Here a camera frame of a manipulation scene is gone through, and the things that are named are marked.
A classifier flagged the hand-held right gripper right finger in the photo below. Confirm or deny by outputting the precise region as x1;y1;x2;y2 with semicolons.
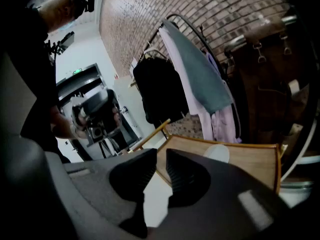
165;148;212;209

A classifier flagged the light blue face mask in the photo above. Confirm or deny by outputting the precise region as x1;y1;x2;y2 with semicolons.
59;18;79;32

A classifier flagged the black head camera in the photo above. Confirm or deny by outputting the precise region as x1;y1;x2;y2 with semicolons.
73;0;96;20

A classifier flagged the stainless steel kitchen cart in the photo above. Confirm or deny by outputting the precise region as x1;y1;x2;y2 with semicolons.
223;6;320;192

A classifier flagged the lilac garment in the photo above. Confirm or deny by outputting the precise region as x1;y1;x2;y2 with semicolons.
158;26;242;145

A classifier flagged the dark metal doorway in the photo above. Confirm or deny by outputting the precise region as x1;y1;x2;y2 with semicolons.
55;63;142;161

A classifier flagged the black monitor on stand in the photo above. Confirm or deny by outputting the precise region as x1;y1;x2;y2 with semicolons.
44;31;76;60

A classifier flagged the black garment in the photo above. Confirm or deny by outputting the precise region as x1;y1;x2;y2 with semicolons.
132;56;190;125

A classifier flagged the black metal clothes rack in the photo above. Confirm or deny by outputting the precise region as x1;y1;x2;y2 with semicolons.
138;13;243;145

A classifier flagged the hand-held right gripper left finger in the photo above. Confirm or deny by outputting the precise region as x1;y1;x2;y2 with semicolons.
108;148;158;239

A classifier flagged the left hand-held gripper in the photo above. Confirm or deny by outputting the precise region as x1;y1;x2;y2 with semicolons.
70;88;124;145

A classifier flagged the person's head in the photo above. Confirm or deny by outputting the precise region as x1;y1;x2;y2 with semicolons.
38;0;87;34

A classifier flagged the purple garment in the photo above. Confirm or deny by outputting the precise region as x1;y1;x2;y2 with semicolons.
205;50;221;75

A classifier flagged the person in black clothes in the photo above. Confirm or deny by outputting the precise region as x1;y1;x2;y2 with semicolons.
7;6;72;165

